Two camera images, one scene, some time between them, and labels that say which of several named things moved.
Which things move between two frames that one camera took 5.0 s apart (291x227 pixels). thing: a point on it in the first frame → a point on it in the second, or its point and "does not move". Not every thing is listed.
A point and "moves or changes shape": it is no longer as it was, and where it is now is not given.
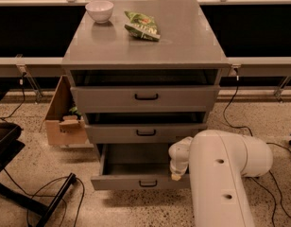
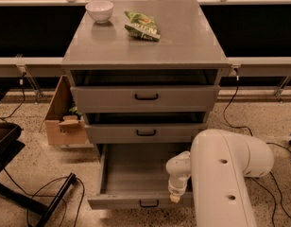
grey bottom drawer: [135, 166] moves or changes shape
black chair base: [8, 143] does not move
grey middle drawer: [141, 132] does not move
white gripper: [178, 166] → [176, 189]
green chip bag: [142, 26] does not move
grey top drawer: [142, 99] does not move
